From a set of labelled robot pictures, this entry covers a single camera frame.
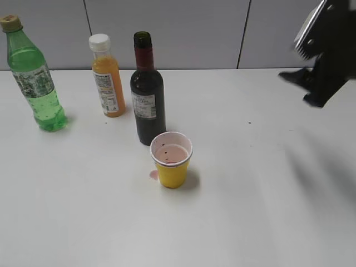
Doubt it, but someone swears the dark red wine bottle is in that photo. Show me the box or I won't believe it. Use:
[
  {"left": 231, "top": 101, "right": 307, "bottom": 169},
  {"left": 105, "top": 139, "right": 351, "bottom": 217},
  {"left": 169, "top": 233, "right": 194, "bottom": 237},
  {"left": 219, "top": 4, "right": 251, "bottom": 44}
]
[{"left": 130, "top": 31, "right": 166, "bottom": 146}]

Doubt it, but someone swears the orange juice bottle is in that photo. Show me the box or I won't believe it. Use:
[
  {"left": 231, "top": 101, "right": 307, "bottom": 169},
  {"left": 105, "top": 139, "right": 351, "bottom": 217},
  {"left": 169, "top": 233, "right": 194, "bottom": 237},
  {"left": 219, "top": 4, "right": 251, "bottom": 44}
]
[{"left": 88, "top": 33, "right": 126, "bottom": 117}]

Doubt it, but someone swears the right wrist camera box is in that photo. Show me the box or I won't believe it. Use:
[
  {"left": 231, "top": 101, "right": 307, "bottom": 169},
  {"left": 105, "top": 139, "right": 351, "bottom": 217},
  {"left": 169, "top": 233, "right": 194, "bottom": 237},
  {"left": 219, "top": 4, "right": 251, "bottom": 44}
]
[{"left": 293, "top": 0, "right": 331, "bottom": 60}]

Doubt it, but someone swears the green plastic soda bottle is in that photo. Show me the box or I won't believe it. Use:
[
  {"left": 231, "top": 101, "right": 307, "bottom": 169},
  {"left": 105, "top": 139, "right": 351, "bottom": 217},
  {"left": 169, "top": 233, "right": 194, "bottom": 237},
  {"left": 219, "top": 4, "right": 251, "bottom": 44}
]
[{"left": 1, "top": 14, "right": 67, "bottom": 132}]

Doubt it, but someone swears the yellow paper cup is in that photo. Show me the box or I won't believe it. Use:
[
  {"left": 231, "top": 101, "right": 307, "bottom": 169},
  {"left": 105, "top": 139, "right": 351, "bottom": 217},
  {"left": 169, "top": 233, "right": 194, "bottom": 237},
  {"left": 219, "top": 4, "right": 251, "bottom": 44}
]
[{"left": 150, "top": 131, "right": 193, "bottom": 189}]

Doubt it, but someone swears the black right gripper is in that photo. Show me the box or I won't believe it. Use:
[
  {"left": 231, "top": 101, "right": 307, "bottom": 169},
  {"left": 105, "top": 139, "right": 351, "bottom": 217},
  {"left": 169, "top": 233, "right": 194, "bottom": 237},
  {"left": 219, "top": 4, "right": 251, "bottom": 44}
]
[{"left": 278, "top": 1, "right": 355, "bottom": 108}]

